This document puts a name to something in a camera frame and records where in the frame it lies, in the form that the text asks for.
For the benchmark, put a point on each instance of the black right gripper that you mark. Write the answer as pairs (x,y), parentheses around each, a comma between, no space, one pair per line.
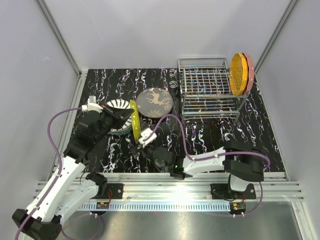
(135,150)

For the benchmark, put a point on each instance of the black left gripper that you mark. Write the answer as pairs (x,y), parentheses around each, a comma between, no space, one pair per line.
(118,114)

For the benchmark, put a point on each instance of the white blue striped plate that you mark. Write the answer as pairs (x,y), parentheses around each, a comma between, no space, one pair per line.
(121,104)

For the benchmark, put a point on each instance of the green dotted plate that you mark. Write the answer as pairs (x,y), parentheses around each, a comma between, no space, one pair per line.
(135,119)

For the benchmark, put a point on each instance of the orange dotted plate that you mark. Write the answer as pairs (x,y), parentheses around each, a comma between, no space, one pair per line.
(238,74)

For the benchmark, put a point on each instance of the pink dotted plate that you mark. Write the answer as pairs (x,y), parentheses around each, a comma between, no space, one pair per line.
(251,74)

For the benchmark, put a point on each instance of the mint green plate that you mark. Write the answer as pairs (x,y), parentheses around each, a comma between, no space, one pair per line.
(121,132)

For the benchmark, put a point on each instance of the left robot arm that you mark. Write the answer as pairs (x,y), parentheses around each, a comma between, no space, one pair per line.
(44,217)

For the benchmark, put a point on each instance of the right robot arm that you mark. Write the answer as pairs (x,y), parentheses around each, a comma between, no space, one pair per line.
(243,163)

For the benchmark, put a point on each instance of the metal dish rack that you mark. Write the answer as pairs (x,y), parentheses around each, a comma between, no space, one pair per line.
(206,90)

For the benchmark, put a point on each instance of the grey deer plate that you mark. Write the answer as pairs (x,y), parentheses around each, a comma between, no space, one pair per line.
(154,102)

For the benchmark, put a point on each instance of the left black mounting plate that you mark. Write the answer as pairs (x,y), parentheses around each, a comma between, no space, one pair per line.
(110,190)

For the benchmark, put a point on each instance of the black mounting plate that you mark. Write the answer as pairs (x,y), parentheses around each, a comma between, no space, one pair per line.
(110,190)
(221,191)

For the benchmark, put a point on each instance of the left small circuit board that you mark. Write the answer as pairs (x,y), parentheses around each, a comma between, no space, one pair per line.
(102,205)

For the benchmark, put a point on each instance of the small circuit board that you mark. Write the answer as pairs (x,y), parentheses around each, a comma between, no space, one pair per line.
(238,206)
(102,205)

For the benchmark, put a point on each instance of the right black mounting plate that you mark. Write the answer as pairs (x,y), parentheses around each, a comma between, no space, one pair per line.
(221,191)

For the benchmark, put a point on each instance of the right small circuit board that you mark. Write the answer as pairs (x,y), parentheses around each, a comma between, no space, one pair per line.
(238,206)

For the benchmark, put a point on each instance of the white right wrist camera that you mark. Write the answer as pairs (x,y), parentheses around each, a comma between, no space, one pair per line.
(147,136)

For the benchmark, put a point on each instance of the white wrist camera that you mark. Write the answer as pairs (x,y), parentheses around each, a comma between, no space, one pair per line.
(147,136)
(91,105)

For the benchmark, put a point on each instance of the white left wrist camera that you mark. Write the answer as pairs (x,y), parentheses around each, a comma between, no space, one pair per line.
(91,105)

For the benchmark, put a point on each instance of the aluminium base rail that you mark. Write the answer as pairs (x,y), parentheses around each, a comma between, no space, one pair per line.
(158,192)

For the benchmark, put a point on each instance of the left aluminium frame post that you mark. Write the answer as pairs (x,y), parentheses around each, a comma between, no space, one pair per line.
(58,35)

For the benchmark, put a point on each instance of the aluminium frame post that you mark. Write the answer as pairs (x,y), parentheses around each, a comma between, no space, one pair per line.
(274,36)
(58,35)

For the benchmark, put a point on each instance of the right aluminium frame post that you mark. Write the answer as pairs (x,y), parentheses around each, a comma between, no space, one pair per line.
(274,36)

